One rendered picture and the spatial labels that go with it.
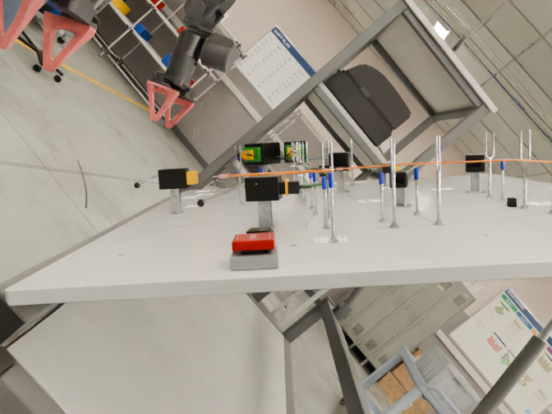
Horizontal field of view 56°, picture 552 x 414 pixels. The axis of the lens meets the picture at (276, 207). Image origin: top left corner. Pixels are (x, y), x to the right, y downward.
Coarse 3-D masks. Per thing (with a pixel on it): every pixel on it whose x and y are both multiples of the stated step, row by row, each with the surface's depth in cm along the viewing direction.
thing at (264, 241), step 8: (264, 232) 64; (272, 232) 64; (232, 240) 61; (240, 240) 60; (248, 240) 60; (256, 240) 60; (264, 240) 60; (272, 240) 60; (232, 248) 60; (240, 248) 60; (248, 248) 60; (256, 248) 60; (264, 248) 60; (272, 248) 60
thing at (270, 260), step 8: (232, 256) 60; (240, 256) 60; (248, 256) 60; (256, 256) 60; (264, 256) 60; (272, 256) 60; (232, 264) 60; (240, 264) 60; (248, 264) 60; (256, 264) 60; (264, 264) 60; (272, 264) 60
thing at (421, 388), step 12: (396, 360) 508; (408, 360) 476; (384, 372) 509; (408, 372) 468; (420, 384) 421; (408, 396) 422; (420, 396) 421; (432, 396) 418; (444, 396) 408; (372, 408) 521; (396, 408) 423; (444, 408) 417; (456, 408) 408
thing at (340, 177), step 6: (336, 156) 135; (342, 156) 134; (348, 156) 136; (330, 162) 135; (336, 162) 138; (342, 162) 137; (348, 162) 135; (336, 174) 138; (342, 174) 139; (342, 180) 139; (342, 186) 139; (336, 192) 138; (342, 192) 138; (348, 192) 137
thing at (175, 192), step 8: (168, 168) 116; (176, 168) 114; (184, 168) 113; (160, 176) 113; (168, 176) 113; (176, 176) 113; (184, 176) 113; (136, 184) 115; (160, 184) 113; (168, 184) 113; (176, 184) 113; (184, 184) 113; (176, 192) 115; (176, 200) 115; (176, 208) 115
